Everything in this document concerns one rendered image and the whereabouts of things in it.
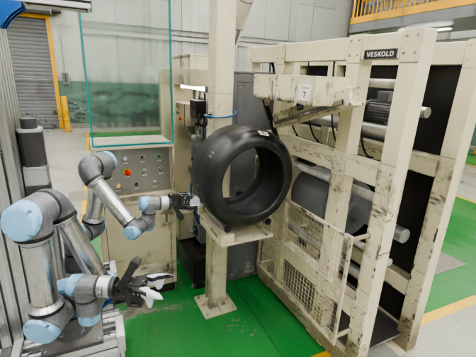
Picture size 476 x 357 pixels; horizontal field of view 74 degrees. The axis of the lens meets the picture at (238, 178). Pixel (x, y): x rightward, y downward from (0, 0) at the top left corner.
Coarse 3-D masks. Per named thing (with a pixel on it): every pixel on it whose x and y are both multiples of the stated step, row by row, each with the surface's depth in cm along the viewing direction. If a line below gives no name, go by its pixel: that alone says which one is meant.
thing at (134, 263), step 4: (136, 256) 110; (132, 260) 108; (136, 260) 108; (140, 260) 110; (132, 264) 107; (136, 264) 108; (128, 268) 108; (132, 268) 108; (136, 268) 109; (128, 272) 108; (132, 272) 108; (124, 276) 108; (128, 276) 108; (120, 280) 109; (124, 280) 109; (120, 284) 109; (124, 284) 109
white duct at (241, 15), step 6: (240, 0) 214; (246, 0) 213; (252, 0) 215; (240, 6) 217; (246, 6) 217; (240, 12) 220; (246, 12) 221; (240, 18) 224; (246, 18) 227; (240, 24) 227; (240, 36) 238; (234, 48) 245
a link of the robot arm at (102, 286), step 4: (100, 276) 111; (104, 276) 111; (108, 276) 111; (112, 276) 112; (100, 280) 109; (104, 280) 109; (108, 280) 109; (96, 284) 108; (100, 284) 108; (104, 284) 108; (108, 284) 109; (96, 288) 108; (100, 288) 108; (104, 288) 108; (96, 292) 108; (100, 292) 107; (104, 292) 108; (96, 296) 109; (100, 296) 109; (104, 296) 109; (108, 296) 110
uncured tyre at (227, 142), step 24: (216, 144) 172; (240, 144) 170; (264, 144) 176; (192, 168) 186; (216, 168) 168; (264, 168) 216; (288, 168) 189; (216, 192) 172; (264, 192) 216; (216, 216) 181; (240, 216) 183; (264, 216) 192
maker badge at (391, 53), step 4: (392, 48) 149; (396, 48) 147; (364, 52) 163; (368, 52) 161; (372, 52) 159; (376, 52) 157; (380, 52) 155; (384, 52) 153; (388, 52) 151; (392, 52) 149; (396, 52) 148; (364, 56) 164; (368, 56) 161; (372, 56) 159; (376, 56) 157; (380, 56) 155; (384, 56) 153; (388, 56) 151; (392, 56) 149; (396, 56) 148
